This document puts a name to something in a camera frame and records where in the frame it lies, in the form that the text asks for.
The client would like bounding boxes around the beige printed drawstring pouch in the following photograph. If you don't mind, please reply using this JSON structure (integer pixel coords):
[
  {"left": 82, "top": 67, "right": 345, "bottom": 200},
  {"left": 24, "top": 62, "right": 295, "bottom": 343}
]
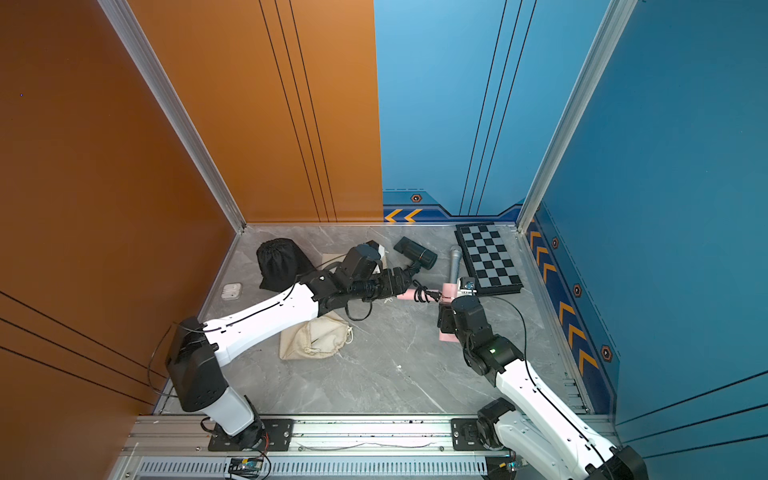
[{"left": 318, "top": 253, "right": 348, "bottom": 271}]

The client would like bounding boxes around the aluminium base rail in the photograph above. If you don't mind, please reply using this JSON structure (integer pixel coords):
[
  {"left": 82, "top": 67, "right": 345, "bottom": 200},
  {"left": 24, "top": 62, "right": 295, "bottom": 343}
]
[{"left": 107, "top": 413, "right": 637, "bottom": 480}]

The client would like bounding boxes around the white earbuds case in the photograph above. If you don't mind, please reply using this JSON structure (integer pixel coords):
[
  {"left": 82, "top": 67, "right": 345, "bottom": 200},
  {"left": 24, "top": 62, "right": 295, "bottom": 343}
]
[{"left": 221, "top": 283, "right": 242, "bottom": 301}]

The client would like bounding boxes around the green circuit board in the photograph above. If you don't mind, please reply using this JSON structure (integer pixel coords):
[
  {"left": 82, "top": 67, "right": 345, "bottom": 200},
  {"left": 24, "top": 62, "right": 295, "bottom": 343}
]
[
  {"left": 226, "top": 457, "right": 268, "bottom": 479},
  {"left": 482, "top": 457, "right": 518, "bottom": 480}
]

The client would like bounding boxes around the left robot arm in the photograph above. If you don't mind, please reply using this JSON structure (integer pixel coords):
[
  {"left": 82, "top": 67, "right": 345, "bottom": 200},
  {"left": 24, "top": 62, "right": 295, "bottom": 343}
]
[{"left": 165, "top": 264, "right": 420, "bottom": 451}]

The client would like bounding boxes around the left green circuit board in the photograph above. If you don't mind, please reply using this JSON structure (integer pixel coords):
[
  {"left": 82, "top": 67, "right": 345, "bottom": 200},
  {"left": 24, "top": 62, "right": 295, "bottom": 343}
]
[{"left": 226, "top": 457, "right": 268, "bottom": 479}]

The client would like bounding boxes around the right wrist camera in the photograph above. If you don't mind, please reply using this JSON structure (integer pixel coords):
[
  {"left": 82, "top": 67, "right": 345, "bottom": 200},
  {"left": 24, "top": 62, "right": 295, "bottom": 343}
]
[{"left": 457, "top": 276, "right": 477, "bottom": 296}]

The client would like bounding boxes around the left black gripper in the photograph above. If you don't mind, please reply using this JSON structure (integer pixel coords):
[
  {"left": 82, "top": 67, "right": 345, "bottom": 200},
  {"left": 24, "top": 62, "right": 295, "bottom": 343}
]
[{"left": 349, "top": 265, "right": 415, "bottom": 303}]

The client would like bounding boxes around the black hair dryer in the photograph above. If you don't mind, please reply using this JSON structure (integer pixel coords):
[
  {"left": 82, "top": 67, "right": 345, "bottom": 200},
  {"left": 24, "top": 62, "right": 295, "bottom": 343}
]
[{"left": 394, "top": 237, "right": 438, "bottom": 277}]

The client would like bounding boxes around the right green circuit board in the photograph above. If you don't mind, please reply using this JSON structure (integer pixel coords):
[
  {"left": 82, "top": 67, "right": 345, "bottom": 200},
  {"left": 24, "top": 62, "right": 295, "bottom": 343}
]
[{"left": 482, "top": 457, "right": 518, "bottom": 480}]

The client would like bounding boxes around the folded checkered chess board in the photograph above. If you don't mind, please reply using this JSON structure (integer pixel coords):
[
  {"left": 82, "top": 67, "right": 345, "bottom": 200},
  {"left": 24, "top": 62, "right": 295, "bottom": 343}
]
[{"left": 455, "top": 223, "right": 523, "bottom": 296}]

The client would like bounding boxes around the grey microphone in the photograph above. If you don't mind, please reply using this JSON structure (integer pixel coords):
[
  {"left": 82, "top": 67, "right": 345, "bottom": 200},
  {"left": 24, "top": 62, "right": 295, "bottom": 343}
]
[{"left": 448, "top": 245, "right": 463, "bottom": 284}]

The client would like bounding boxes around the pink hair dryer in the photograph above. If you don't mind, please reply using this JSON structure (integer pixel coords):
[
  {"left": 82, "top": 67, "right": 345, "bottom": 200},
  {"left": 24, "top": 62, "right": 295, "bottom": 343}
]
[{"left": 397, "top": 280, "right": 459, "bottom": 343}]

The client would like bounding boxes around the black drawstring pouch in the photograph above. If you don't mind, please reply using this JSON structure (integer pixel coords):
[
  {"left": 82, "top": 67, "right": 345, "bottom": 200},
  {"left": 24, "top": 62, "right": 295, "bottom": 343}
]
[{"left": 256, "top": 238, "right": 316, "bottom": 292}]

